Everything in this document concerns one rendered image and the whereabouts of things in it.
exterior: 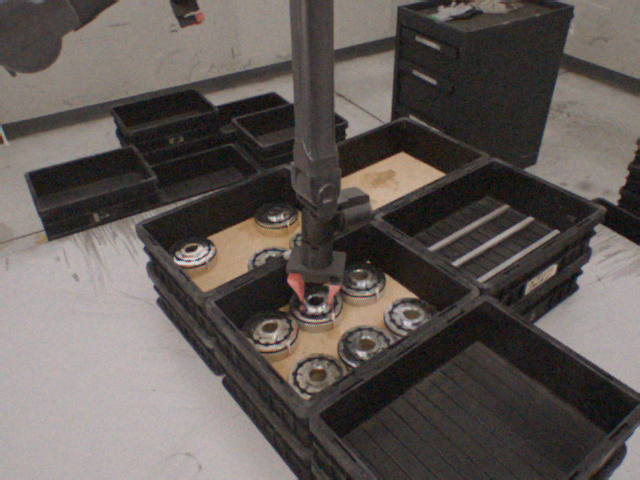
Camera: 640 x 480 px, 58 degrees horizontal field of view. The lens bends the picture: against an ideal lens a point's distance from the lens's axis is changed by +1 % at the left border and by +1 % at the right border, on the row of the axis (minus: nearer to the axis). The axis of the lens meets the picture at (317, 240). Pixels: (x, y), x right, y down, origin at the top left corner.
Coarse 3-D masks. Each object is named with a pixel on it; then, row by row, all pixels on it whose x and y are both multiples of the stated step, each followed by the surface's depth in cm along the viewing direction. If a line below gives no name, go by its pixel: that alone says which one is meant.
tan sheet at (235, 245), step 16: (240, 224) 136; (224, 240) 131; (240, 240) 131; (256, 240) 131; (272, 240) 131; (288, 240) 131; (224, 256) 126; (240, 256) 126; (208, 272) 122; (224, 272) 122; (240, 272) 122; (208, 288) 118
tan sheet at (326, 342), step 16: (400, 288) 117; (288, 304) 114; (384, 304) 113; (352, 320) 110; (368, 320) 110; (304, 336) 107; (320, 336) 107; (336, 336) 107; (304, 352) 104; (320, 352) 104; (336, 352) 103; (288, 368) 101
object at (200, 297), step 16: (256, 176) 134; (224, 192) 129; (176, 208) 124; (144, 224) 120; (144, 240) 116; (160, 256) 111; (176, 272) 107; (256, 272) 106; (192, 288) 103; (224, 288) 103
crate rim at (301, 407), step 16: (368, 224) 118; (336, 240) 114; (400, 240) 113; (272, 272) 107; (448, 272) 105; (240, 288) 103; (208, 304) 100; (464, 304) 98; (224, 320) 97; (432, 320) 95; (240, 336) 94; (416, 336) 93; (256, 352) 91; (384, 352) 90; (256, 368) 91; (272, 368) 88; (368, 368) 88; (272, 384) 88; (288, 384) 86; (336, 384) 86; (288, 400) 85; (304, 400) 83; (320, 400) 83; (304, 416) 84
